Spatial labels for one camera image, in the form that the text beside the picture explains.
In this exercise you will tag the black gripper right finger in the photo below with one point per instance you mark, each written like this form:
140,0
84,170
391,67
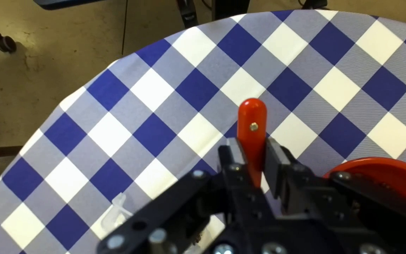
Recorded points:
282,174

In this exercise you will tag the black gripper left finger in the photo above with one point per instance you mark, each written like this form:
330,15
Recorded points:
233,163

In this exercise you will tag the red bowl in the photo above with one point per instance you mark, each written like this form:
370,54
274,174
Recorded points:
391,177

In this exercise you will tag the blue white checkered tablecloth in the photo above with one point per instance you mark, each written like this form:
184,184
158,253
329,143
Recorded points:
165,108

